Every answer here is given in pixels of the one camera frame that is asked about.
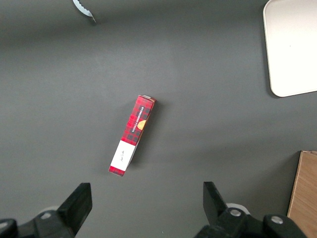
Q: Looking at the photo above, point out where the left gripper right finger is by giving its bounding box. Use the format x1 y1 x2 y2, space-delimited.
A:
193 181 308 238

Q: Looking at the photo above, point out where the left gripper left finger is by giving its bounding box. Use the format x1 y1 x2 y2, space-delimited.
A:
0 182 93 238

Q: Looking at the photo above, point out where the beige plastic tray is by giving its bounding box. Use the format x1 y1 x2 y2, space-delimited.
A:
263 0 317 98

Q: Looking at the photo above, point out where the wooden drawer cabinet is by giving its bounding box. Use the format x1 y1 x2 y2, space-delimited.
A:
287 150 317 238

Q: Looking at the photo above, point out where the red tartan shortbread box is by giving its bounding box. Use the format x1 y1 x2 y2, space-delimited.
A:
107 94 158 177

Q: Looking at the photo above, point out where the grey serrated tool tip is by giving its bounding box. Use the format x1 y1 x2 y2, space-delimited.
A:
72 0 97 25

